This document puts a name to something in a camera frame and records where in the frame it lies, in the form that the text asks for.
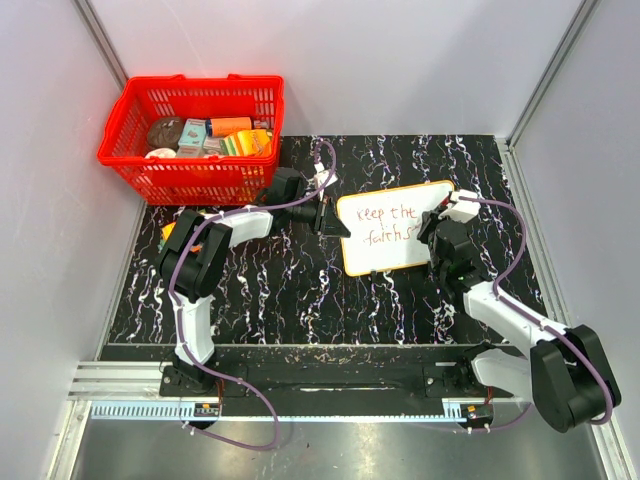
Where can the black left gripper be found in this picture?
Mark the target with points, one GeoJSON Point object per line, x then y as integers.
{"type": "Point", "coordinates": [326, 221]}

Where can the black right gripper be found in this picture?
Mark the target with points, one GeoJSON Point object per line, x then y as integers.
{"type": "Point", "coordinates": [429, 223]}

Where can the yellow-framed whiteboard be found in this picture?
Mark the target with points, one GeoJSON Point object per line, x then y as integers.
{"type": "Point", "coordinates": [384, 225]}

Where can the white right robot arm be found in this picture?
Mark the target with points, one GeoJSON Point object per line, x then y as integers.
{"type": "Point", "coordinates": [563, 371]}

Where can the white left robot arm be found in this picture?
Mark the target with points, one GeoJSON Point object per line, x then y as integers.
{"type": "Point", "coordinates": [191, 262]}

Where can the orange yellow box in basket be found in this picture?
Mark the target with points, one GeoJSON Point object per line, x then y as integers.
{"type": "Point", "coordinates": [248, 143]}

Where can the orange cylindrical can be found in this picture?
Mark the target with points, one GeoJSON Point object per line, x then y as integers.
{"type": "Point", "coordinates": [222, 127]}

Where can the orange green snack box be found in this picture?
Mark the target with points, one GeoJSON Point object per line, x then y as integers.
{"type": "Point", "coordinates": [165, 234]}

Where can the light blue small box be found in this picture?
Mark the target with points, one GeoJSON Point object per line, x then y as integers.
{"type": "Point", "coordinates": [193, 133]}

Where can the red plastic shopping basket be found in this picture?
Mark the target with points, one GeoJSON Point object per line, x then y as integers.
{"type": "Point", "coordinates": [230, 180]}

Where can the brown round packet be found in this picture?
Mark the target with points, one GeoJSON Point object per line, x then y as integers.
{"type": "Point", "coordinates": [165, 133]}

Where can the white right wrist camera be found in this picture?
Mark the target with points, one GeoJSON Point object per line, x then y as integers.
{"type": "Point", "coordinates": [463, 206]}

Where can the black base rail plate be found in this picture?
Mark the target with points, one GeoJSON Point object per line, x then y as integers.
{"type": "Point", "coordinates": [432, 371]}

